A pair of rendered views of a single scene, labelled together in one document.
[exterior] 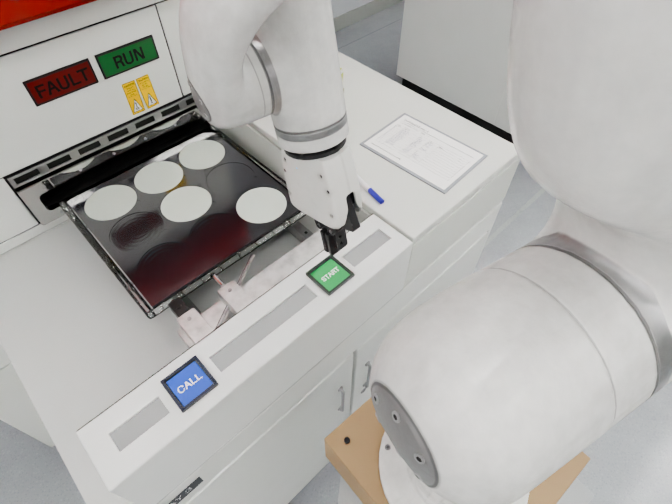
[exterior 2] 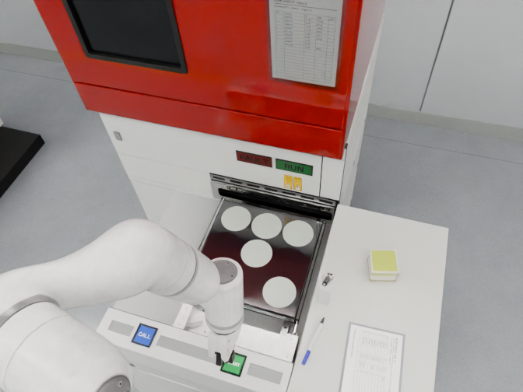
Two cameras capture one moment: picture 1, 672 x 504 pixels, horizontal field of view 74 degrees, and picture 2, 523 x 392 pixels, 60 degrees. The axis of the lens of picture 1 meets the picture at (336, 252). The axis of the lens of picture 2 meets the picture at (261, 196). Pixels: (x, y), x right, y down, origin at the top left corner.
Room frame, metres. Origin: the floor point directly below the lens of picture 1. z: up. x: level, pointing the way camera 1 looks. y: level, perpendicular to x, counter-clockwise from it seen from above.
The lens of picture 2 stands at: (0.36, -0.37, 2.17)
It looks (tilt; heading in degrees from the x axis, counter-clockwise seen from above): 53 degrees down; 66
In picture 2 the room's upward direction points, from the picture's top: 5 degrees counter-clockwise
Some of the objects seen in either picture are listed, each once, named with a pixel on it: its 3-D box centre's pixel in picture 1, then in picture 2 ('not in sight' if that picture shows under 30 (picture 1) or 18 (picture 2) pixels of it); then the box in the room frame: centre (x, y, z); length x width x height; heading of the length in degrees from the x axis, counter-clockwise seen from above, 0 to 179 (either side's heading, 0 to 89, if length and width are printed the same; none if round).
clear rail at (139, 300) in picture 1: (102, 253); (204, 240); (0.50, 0.43, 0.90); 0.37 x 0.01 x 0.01; 44
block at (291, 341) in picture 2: not in sight; (289, 349); (0.57, -0.01, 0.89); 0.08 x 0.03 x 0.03; 44
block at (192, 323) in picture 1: (199, 332); (184, 317); (0.34, 0.22, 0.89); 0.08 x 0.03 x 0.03; 44
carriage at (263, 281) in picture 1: (277, 286); (234, 336); (0.45, 0.11, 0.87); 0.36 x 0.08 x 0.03; 134
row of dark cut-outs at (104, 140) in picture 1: (117, 134); (271, 189); (0.78, 0.46, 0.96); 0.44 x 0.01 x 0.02; 134
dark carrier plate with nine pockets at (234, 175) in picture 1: (186, 204); (256, 253); (0.63, 0.30, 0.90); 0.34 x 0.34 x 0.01; 44
